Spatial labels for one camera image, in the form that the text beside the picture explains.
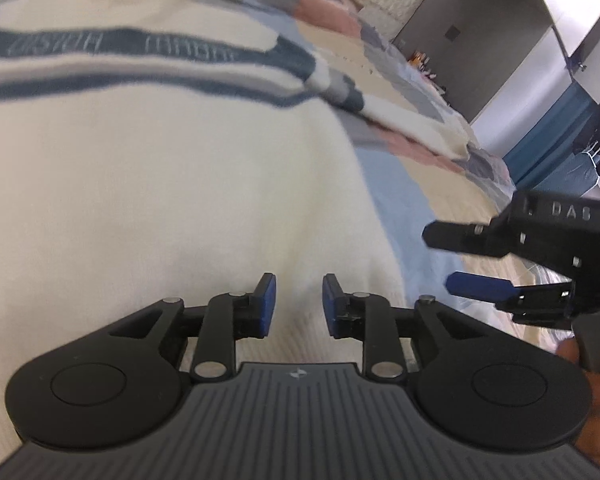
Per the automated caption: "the light blue cloth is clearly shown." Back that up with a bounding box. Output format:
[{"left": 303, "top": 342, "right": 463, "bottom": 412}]
[{"left": 540, "top": 152, "right": 600, "bottom": 198}]

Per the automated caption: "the group of small bottles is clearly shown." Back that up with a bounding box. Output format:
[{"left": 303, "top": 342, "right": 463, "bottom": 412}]
[{"left": 407, "top": 50, "right": 448, "bottom": 96}]

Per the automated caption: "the patchwork bed blanket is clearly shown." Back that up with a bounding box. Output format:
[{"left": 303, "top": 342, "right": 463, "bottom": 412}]
[{"left": 0, "top": 0, "right": 576, "bottom": 356}]

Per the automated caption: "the grey wall cabinet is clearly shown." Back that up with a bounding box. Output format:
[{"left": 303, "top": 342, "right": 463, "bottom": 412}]
[{"left": 392, "top": 0, "right": 600, "bottom": 126}]

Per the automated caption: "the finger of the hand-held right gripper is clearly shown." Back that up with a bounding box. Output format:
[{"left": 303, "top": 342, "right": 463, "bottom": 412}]
[
  {"left": 422, "top": 221, "right": 511, "bottom": 257},
  {"left": 445, "top": 271, "right": 577, "bottom": 330}
]

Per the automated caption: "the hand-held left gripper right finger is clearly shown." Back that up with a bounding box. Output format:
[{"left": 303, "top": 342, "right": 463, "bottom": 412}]
[{"left": 321, "top": 273, "right": 473, "bottom": 381}]

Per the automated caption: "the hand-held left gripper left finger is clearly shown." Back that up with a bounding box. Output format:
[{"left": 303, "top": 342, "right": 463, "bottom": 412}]
[{"left": 109, "top": 272, "right": 278, "bottom": 381}]

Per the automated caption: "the blue curtain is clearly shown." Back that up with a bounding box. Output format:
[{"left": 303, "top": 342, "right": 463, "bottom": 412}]
[{"left": 502, "top": 82, "right": 598, "bottom": 191}]

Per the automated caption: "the white fluffy striped sweater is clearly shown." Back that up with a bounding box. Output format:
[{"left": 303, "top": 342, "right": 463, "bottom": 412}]
[{"left": 0, "top": 0, "right": 421, "bottom": 466}]

